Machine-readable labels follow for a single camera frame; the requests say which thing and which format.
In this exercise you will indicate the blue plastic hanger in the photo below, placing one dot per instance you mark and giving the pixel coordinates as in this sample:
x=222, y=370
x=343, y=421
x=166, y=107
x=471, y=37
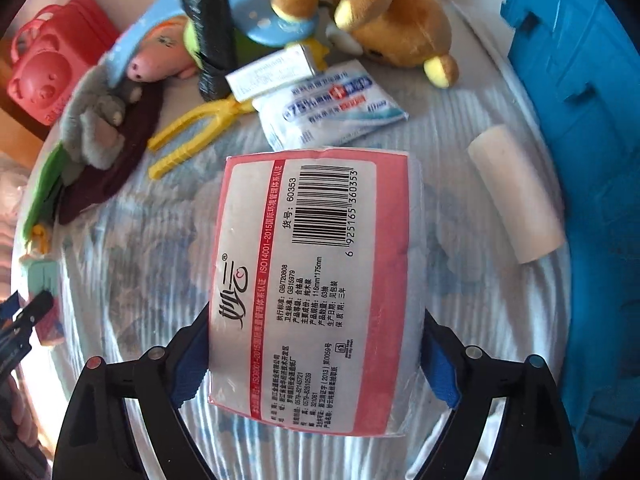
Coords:
x=140, y=35

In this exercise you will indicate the green plush toy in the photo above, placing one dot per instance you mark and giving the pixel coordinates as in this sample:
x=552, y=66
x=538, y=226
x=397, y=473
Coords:
x=47, y=180

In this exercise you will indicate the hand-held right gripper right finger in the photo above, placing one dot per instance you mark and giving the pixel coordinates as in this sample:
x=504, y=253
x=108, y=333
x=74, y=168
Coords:
x=442, y=367

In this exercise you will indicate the small white cartoon toy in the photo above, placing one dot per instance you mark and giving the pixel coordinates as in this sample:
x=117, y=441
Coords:
x=347, y=42

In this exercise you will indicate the yellow plastic tongs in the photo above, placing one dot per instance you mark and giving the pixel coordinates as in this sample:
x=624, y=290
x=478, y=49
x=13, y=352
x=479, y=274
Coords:
x=200, y=125

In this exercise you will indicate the blue plastic crate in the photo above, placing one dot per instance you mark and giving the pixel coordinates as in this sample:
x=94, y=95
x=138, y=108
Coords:
x=590, y=110

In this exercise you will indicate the brown teddy bear plush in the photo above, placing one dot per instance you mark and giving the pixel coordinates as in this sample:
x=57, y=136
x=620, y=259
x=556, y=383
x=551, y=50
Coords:
x=395, y=25

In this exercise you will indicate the pale pink striped fabric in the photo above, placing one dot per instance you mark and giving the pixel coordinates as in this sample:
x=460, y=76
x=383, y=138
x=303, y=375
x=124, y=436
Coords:
x=12, y=210

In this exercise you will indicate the mint green toy pack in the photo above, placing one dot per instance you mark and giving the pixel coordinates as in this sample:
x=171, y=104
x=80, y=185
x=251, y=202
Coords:
x=42, y=275

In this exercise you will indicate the black ribbed brush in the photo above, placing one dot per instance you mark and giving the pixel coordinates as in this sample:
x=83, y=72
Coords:
x=210, y=25

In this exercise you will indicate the dark maroon cloth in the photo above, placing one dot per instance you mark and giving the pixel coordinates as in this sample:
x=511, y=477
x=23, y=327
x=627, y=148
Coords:
x=115, y=175

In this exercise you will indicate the yellow plush toy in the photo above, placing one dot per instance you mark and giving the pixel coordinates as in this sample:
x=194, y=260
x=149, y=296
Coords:
x=41, y=237

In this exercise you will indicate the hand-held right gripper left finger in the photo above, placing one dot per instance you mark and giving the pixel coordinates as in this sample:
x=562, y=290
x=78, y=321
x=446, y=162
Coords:
x=192, y=365

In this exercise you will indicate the white blue wet wipes pack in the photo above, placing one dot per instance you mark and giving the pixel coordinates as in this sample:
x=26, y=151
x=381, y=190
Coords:
x=325, y=105

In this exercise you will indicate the small white box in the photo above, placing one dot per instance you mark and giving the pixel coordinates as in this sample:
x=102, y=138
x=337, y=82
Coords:
x=270, y=75

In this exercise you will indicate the pink pig plush orange dress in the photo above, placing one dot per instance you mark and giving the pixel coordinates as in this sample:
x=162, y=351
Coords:
x=150, y=62

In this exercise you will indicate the red label tissue pack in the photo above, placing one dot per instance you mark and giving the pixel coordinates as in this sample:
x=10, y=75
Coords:
x=310, y=285

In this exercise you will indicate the grey mouse plush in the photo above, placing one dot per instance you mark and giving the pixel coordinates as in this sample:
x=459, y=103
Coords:
x=95, y=125

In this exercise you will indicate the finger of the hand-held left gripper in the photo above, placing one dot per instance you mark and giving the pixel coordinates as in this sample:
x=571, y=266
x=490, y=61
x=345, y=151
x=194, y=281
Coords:
x=32, y=312

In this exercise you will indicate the white cloth covered desktop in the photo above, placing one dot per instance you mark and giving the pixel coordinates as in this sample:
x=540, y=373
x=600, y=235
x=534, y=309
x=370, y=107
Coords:
x=150, y=270

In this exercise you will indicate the red bear face case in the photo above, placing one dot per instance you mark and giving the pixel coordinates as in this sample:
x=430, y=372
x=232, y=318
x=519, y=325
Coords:
x=45, y=75

